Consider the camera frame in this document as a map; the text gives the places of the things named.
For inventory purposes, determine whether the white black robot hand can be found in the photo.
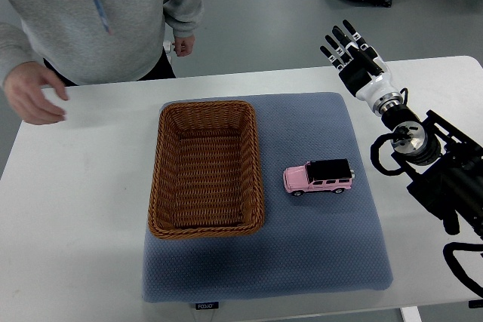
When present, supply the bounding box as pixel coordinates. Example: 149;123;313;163
320;20;401;115

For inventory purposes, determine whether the pink toy car black roof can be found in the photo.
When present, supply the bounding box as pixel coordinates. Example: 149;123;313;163
283;159;355;196

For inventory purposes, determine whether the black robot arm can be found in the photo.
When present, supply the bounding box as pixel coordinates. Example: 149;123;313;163
320;20;482;236

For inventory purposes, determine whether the brown wicker basket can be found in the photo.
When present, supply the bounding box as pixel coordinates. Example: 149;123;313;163
147;100;265;240

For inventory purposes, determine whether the person left hand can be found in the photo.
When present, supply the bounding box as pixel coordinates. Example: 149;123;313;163
172;35;195;57

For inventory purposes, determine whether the person right hand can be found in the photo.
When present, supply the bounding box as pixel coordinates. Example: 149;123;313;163
4;62;69;125

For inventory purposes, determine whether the blue grey cushion mat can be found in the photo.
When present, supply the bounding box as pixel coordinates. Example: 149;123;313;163
143;93;392;302

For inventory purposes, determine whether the person grey sweatshirt torso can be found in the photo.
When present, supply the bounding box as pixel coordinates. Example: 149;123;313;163
1;0;203;85

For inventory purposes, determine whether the black cable loop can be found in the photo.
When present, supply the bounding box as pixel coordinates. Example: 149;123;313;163
441;241;483;299

